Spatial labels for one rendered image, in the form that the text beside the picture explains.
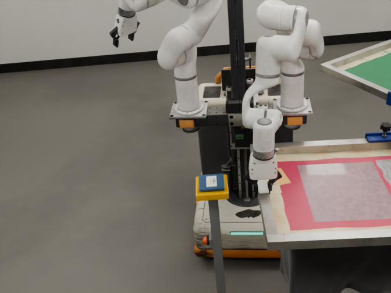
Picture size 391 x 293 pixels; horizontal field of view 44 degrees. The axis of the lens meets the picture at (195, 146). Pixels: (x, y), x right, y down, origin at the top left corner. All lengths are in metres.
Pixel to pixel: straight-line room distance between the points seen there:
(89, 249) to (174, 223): 0.57
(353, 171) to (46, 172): 2.64
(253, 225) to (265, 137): 1.17
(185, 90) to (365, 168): 0.78
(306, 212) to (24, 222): 2.28
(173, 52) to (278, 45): 0.44
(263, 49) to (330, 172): 0.61
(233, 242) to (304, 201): 1.05
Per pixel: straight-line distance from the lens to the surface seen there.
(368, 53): 3.05
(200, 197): 1.90
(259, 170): 1.74
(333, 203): 1.82
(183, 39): 1.83
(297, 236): 1.62
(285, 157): 2.04
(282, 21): 1.67
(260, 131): 1.64
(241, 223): 2.76
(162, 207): 3.37
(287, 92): 2.02
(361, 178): 1.96
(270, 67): 1.64
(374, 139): 2.12
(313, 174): 1.95
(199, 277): 2.88
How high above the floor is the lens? 2.14
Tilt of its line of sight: 33 degrees down
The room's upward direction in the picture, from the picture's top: 6 degrees counter-clockwise
